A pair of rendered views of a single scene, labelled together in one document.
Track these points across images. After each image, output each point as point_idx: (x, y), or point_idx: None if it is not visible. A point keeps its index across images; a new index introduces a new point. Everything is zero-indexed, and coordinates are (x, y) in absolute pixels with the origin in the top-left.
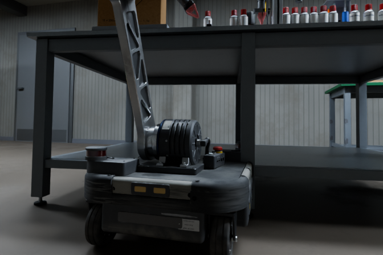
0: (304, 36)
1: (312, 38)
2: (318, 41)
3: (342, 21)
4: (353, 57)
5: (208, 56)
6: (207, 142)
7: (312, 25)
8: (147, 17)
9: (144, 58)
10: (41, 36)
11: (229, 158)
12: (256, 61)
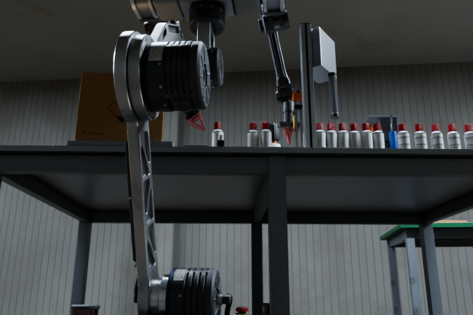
0: (345, 164)
1: (354, 166)
2: (361, 170)
3: (387, 148)
4: (407, 188)
5: (219, 182)
6: (231, 298)
7: (352, 150)
8: None
9: (124, 183)
10: None
11: None
12: None
